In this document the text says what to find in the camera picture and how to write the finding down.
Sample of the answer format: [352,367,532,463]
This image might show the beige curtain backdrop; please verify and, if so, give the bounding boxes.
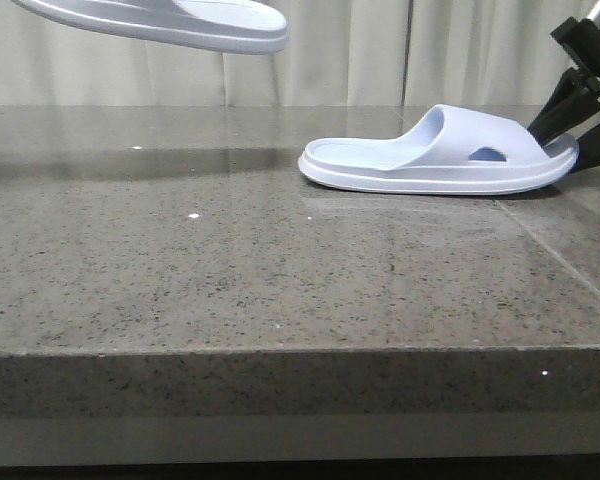
[0,1,592,106]

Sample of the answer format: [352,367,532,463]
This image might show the light blue slipper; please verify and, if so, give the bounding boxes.
[298,104,579,196]
[16,0,289,55]

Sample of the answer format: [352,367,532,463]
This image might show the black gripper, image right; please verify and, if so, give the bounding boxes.
[527,16,600,173]

